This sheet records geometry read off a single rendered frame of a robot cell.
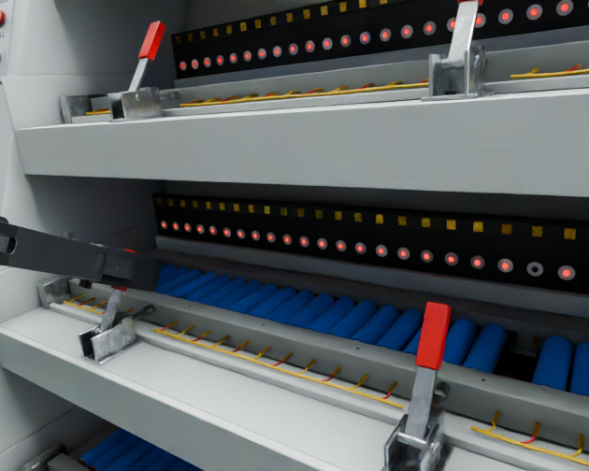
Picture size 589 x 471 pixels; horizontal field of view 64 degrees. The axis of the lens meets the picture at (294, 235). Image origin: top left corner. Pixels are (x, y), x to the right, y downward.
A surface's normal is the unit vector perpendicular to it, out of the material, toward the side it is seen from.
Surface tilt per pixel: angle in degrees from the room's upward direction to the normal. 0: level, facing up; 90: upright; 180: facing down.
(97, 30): 90
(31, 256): 91
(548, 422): 110
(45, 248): 91
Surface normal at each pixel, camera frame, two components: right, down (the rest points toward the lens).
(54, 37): 0.83, 0.09
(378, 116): -0.56, 0.28
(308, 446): -0.08, -0.95
